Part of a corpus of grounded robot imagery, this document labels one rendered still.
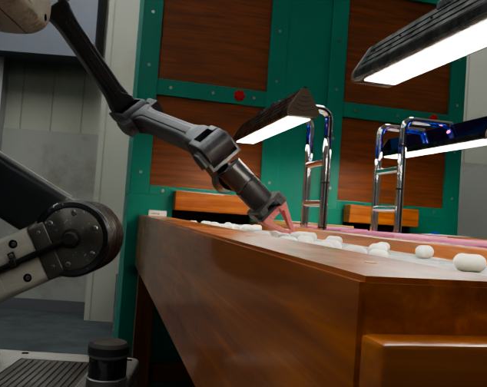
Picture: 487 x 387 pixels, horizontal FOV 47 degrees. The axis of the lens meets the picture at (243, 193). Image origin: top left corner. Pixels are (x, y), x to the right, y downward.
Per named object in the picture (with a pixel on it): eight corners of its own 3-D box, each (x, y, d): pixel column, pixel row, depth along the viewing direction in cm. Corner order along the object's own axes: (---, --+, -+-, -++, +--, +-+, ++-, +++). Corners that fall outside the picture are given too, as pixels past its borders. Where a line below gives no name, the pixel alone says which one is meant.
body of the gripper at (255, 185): (271, 198, 125) (248, 174, 124) (286, 196, 115) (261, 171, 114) (251, 218, 124) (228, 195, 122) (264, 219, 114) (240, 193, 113)
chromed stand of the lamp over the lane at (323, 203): (263, 258, 153) (275, 97, 155) (246, 252, 172) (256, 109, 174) (328, 261, 158) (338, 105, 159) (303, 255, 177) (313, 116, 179)
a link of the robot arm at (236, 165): (220, 171, 114) (238, 152, 115) (211, 175, 120) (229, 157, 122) (243, 195, 115) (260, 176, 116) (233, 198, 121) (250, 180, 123)
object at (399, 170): (395, 265, 163) (404, 114, 164) (364, 258, 182) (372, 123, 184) (452, 268, 167) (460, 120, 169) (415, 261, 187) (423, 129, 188)
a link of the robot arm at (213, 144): (112, 117, 145) (144, 94, 148) (124, 135, 148) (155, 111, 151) (196, 156, 111) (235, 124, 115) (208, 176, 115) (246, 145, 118)
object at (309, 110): (288, 114, 134) (290, 84, 134) (231, 142, 194) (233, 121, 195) (319, 117, 136) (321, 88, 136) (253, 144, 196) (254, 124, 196)
